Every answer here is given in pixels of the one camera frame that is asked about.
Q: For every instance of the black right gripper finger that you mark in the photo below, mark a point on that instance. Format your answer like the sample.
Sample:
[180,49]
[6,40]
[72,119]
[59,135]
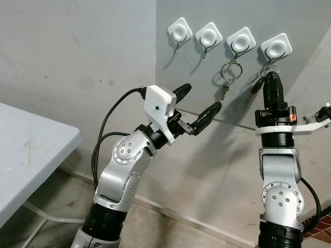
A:
[276,93]
[266,95]

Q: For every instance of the grey hook board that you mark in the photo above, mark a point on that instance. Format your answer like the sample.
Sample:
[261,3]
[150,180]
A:
[305,20]

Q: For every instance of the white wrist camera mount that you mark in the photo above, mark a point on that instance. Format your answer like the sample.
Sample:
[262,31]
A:
[305,124]
[159,106]

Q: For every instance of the silver keyring with small key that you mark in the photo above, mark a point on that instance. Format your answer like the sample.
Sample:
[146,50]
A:
[225,92]

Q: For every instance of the red brick ledge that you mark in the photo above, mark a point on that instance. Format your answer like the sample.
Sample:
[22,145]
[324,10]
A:
[319,230]

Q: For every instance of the white square wall hook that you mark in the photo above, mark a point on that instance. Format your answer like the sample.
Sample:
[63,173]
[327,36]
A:
[180,32]
[276,48]
[208,36]
[241,41]

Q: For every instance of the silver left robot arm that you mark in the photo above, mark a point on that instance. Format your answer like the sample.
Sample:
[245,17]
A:
[121,170]

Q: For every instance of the white folding table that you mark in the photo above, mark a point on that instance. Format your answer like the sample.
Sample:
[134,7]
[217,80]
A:
[31,155]

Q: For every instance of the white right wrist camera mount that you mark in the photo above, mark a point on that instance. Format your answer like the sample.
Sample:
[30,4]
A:
[305,124]

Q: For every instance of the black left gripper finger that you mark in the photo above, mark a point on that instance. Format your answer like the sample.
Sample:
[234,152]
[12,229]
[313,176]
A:
[183,92]
[208,114]

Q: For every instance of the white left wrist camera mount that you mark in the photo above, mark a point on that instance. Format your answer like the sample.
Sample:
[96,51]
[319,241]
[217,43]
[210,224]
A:
[159,106]

